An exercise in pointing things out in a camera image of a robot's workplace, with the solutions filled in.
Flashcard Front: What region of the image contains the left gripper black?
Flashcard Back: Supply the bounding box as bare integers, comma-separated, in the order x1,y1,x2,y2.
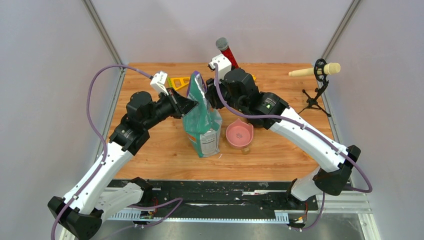
142,87,200,130

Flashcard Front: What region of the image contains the yellow green toy triangle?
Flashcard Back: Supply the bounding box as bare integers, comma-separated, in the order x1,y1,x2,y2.
167,76,190,91

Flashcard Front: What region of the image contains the pink cat-ear pet bowl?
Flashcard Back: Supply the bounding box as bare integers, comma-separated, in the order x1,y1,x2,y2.
225,118,254,149

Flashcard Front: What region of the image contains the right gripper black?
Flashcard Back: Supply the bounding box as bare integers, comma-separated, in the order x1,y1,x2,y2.
206,72,247,114

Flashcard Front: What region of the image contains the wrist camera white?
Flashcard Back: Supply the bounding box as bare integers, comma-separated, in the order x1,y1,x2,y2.
207,53,232,80
150,71,169,96

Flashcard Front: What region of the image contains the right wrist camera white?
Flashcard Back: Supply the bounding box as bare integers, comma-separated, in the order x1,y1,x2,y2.
207,53,232,80

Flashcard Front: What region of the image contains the small wooden block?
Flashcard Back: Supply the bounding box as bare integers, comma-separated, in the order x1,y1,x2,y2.
241,147,251,155

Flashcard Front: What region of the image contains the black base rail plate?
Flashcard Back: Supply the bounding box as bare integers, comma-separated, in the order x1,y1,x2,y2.
109,178,321,220

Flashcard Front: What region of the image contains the black pet bowl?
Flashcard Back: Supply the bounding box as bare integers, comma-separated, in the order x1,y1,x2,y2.
247,118,272,130

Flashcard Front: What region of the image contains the cream microphone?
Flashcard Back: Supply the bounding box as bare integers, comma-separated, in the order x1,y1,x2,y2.
288,62,341,77

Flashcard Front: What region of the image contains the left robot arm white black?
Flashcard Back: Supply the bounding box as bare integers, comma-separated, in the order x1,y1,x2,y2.
47,88,199,240

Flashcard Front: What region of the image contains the red glitter microphone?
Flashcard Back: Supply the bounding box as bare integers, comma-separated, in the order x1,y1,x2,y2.
215,37,239,69

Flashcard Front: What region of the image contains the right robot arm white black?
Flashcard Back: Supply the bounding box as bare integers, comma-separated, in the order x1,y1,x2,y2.
206,66,361,209

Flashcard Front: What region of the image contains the green pet food bag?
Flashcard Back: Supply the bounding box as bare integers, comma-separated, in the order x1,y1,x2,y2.
182,71,223,158

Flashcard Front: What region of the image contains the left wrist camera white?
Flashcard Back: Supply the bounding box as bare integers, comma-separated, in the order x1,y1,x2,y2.
150,71,169,96

